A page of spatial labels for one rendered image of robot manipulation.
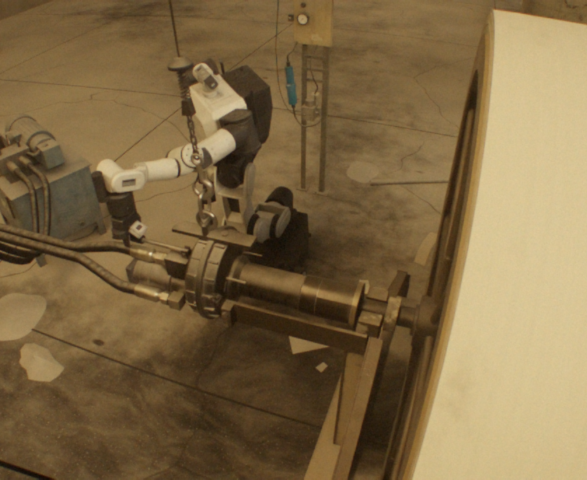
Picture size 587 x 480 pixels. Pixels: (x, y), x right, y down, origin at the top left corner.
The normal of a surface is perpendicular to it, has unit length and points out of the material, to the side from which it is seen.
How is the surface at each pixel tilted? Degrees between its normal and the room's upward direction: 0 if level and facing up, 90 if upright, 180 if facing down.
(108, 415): 0
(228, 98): 15
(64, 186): 90
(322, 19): 90
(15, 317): 11
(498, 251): 35
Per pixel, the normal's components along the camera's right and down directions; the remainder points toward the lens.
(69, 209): 0.72, 0.44
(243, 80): -0.08, -0.60
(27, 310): 0.28, -0.76
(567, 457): -0.25, -0.01
